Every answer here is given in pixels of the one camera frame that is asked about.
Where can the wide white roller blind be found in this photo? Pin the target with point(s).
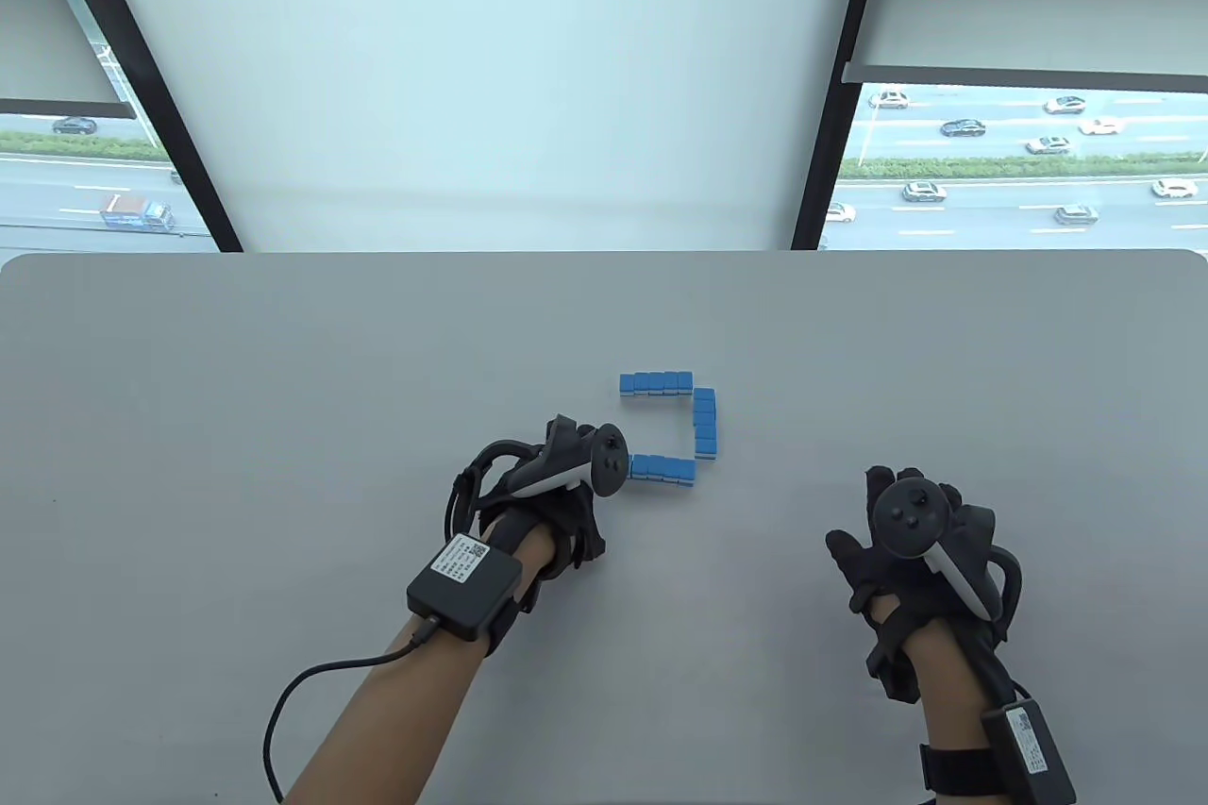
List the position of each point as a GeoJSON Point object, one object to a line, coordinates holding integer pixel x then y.
{"type": "Point", "coordinates": [472, 69]}

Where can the person's left hand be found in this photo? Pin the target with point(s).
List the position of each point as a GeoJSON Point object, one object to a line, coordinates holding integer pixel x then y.
{"type": "Point", "coordinates": [566, 522]}

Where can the black window frame pillar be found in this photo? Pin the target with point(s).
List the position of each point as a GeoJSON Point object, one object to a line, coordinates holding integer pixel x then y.
{"type": "Point", "coordinates": [142, 78]}
{"type": "Point", "coordinates": [840, 88]}

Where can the person's right forearm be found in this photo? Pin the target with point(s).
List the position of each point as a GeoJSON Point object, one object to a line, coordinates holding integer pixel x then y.
{"type": "Point", "coordinates": [944, 692]}

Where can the person's left forearm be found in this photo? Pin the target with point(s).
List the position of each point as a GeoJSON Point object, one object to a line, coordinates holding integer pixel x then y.
{"type": "Point", "coordinates": [396, 701]}

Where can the person's right hand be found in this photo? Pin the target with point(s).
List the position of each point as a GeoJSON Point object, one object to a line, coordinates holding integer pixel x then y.
{"type": "Point", "coordinates": [873, 574]}

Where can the black white handheld controller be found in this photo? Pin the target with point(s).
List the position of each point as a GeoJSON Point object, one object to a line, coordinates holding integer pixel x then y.
{"type": "Point", "coordinates": [609, 461]}
{"type": "Point", "coordinates": [906, 512]}

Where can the blue mahjong tile wall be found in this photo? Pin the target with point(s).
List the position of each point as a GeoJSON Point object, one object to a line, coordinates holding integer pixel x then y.
{"type": "Point", "coordinates": [665, 468]}
{"type": "Point", "coordinates": [705, 426]}
{"type": "Point", "coordinates": [656, 383]}

